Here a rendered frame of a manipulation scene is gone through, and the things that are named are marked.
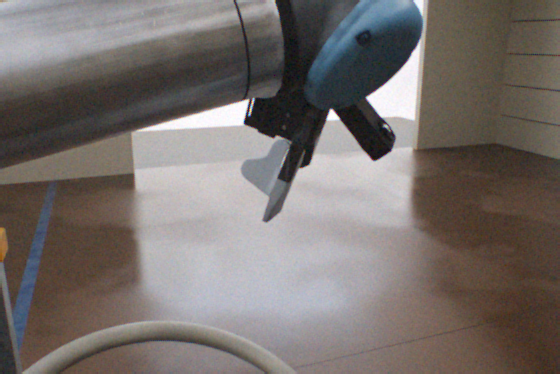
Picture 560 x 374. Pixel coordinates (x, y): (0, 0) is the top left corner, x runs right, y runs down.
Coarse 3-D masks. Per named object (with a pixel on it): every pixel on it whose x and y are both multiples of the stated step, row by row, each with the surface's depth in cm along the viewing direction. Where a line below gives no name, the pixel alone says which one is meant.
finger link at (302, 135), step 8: (312, 120) 53; (296, 128) 53; (304, 128) 53; (312, 128) 53; (296, 136) 53; (304, 136) 53; (296, 144) 53; (304, 144) 53; (288, 152) 54; (296, 152) 53; (288, 160) 54; (296, 160) 53; (288, 168) 53; (280, 176) 54; (288, 176) 54
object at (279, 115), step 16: (272, 96) 54; (288, 96) 53; (304, 96) 54; (256, 112) 56; (272, 112) 55; (288, 112) 54; (304, 112) 54; (320, 112) 53; (256, 128) 56; (272, 128) 56; (288, 128) 55; (320, 128) 57
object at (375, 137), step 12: (348, 108) 52; (360, 108) 52; (372, 108) 55; (348, 120) 53; (360, 120) 52; (372, 120) 53; (384, 120) 55; (360, 132) 53; (372, 132) 52; (384, 132) 53; (360, 144) 54; (372, 144) 53; (384, 144) 53; (372, 156) 54
